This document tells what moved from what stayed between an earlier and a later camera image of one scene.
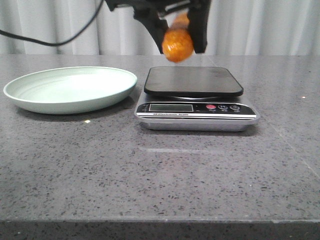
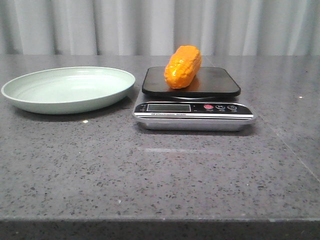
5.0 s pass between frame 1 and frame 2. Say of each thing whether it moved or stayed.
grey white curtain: stayed
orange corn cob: moved
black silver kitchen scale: stayed
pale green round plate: stayed
